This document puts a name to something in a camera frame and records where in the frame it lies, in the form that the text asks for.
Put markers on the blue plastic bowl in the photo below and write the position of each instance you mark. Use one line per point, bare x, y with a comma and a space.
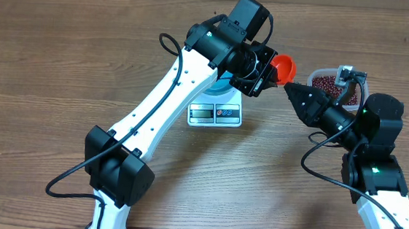
221, 86

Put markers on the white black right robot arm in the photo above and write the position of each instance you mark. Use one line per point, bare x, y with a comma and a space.
370, 171

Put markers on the orange measuring scoop blue handle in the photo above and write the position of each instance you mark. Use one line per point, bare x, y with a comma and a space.
286, 68

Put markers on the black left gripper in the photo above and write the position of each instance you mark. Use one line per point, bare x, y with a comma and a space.
255, 88

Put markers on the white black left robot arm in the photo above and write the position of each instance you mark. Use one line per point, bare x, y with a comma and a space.
117, 158

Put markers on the white digital kitchen scale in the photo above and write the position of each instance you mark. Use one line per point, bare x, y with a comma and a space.
218, 110

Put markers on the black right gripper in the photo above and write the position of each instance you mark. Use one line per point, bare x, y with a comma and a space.
310, 112

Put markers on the red adzuki beans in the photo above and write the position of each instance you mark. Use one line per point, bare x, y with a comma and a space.
327, 84

